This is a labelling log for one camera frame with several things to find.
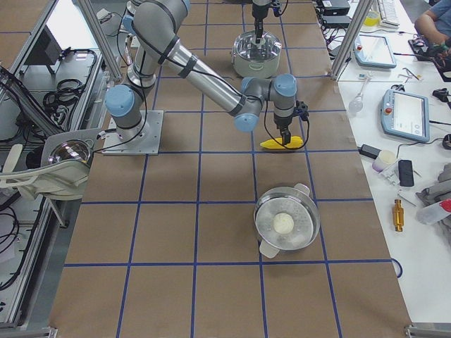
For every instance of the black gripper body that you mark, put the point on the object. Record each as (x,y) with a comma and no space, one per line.
(282,123)
(260,13)

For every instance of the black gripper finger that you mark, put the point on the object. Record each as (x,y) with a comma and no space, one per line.
(258,30)
(285,135)

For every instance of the yellow corn cob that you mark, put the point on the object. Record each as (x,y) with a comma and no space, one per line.
(276,144)

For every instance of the glass pot lid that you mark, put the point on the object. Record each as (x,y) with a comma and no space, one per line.
(247,48)

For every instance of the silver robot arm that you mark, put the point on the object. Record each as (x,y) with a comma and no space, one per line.
(155,25)

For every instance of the pale green electric pot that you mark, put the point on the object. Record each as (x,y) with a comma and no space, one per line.
(260,69)

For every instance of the steel steamer pot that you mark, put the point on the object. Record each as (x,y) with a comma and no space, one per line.
(295,201)

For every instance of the white light bulb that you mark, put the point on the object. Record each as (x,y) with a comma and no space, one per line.
(356,105)

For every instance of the white steamed bun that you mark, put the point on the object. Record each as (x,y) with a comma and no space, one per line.
(283,223)

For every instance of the black power adapter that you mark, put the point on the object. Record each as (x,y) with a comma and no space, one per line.
(369,151)

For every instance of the blue teach pendant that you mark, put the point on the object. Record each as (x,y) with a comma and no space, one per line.
(374,51)
(405,115)

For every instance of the black remote control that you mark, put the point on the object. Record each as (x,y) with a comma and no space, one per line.
(406,173)

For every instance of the gold brass fitting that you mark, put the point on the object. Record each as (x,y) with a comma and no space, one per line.
(398,215)

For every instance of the person in blue shirt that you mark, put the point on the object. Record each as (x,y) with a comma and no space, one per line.
(434,24)

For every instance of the steel bowl on chair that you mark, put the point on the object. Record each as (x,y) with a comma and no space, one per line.
(72,149)

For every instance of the aluminium frame post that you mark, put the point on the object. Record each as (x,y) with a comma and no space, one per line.
(351,34)

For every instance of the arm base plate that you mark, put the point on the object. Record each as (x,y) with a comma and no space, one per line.
(140,140)

